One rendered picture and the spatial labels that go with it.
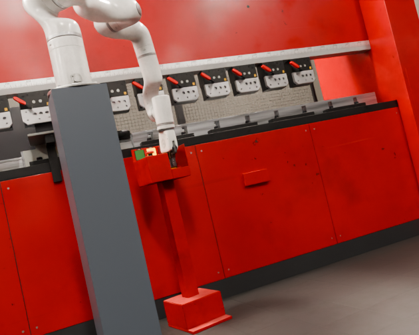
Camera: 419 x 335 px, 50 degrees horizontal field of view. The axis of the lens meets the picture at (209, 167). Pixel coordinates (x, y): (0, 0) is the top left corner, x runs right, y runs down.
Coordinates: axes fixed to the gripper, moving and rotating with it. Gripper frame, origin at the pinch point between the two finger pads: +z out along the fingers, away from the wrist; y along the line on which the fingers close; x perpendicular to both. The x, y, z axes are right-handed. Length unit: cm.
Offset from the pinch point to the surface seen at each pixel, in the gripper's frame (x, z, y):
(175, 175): -3.2, 5.9, 6.7
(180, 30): 38, -74, -35
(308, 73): 114, -41, -16
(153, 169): -12.9, 1.8, 6.4
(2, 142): -56, -30, -105
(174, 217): -5.7, 25.1, 3.4
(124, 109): -3, -33, -39
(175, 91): 27, -39, -33
